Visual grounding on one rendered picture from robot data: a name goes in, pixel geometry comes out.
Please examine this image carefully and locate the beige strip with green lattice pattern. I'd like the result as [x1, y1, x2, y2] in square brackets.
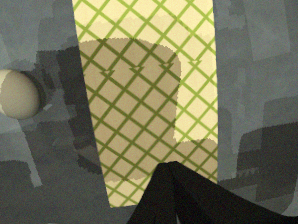
[72, 0, 218, 208]

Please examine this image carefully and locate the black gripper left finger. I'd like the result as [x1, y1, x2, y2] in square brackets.
[126, 163, 177, 224]

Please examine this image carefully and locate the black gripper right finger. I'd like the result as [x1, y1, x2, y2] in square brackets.
[168, 161, 298, 224]

